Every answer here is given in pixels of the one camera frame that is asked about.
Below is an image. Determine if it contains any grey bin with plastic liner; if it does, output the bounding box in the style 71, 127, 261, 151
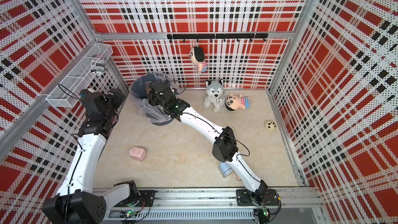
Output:
129, 72, 173, 126

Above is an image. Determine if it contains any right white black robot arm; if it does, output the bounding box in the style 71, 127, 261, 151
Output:
145, 81, 281, 206

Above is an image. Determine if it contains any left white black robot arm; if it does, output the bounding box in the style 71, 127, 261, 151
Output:
42, 88, 141, 224

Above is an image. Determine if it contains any blue sharpener front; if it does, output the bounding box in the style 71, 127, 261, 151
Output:
219, 162, 234, 178

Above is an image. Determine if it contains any black white can in basket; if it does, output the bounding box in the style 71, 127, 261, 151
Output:
91, 55, 105, 76

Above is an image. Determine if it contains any hanging cartoon boy doll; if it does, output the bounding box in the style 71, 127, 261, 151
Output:
189, 47, 207, 73

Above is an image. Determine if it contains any husky plush toy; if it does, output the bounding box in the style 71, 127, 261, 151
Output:
203, 79, 226, 113

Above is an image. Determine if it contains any lying cartoon boy doll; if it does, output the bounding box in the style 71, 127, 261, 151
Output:
225, 94, 250, 111

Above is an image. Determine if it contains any left green circuit board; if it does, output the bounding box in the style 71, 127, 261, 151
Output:
119, 210, 140, 219

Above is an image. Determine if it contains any green circuit board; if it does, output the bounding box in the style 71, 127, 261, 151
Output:
119, 210, 140, 219
254, 208, 270, 224

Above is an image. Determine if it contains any cream panda face ball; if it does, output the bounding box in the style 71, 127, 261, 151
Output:
264, 120, 277, 131

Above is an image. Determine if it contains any right green circuit board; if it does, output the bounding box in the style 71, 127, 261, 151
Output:
254, 208, 270, 224

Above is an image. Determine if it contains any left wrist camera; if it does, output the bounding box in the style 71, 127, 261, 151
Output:
79, 88, 96, 98

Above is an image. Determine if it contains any white wire wall basket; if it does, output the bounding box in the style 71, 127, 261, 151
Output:
46, 43, 113, 108

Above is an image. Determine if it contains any black wall hook rail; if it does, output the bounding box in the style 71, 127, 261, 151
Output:
166, 33, 269, 41

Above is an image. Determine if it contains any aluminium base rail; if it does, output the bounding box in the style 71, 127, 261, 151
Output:
102, 187, 328, 224

